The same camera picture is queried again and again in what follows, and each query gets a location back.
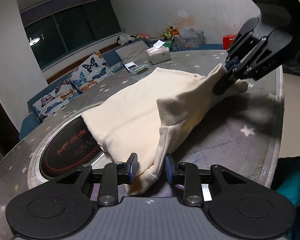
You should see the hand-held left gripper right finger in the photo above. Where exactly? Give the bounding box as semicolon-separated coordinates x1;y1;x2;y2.
164;154;278;206

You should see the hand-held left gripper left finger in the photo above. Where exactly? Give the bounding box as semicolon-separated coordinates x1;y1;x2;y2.
49;152;138;206

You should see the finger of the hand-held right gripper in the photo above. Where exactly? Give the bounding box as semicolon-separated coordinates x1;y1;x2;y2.
224;17;262;68
212;39;283;96

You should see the cream long-sleeve top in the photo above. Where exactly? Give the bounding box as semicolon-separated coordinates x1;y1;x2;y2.
81;63;249;197

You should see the red box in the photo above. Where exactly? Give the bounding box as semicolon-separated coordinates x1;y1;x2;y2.
222;34;238;51

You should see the clear plastic storage box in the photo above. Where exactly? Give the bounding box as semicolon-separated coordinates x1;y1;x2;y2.
174;29;206;50

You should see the grey star-printed tablecloth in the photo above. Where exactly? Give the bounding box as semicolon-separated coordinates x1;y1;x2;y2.
0;49;283;240

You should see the round black induction cooktop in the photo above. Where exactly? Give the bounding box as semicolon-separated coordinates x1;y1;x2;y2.
39;116;113;181

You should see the white tissue box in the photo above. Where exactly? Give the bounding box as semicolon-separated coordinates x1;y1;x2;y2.
146;40;172;64

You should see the clear plastic case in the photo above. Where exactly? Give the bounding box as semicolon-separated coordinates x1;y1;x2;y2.
130;65;150;76

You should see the butterfly print pillow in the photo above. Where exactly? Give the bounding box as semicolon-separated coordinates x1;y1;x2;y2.
67;51;114;92
32;86;80;122

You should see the blue sofa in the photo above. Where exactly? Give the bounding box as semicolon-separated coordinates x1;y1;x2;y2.
19;39;223;141

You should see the plain grey pillow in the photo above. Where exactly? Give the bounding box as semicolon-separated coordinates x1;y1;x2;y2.
115;41;149;64

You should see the black and white plush toy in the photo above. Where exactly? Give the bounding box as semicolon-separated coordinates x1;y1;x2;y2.
116;35;136;46

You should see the teal clothing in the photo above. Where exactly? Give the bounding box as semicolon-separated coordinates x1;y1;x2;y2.
275;150;300;240

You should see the dark window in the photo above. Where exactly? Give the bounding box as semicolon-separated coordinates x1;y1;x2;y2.
16;0;124;72

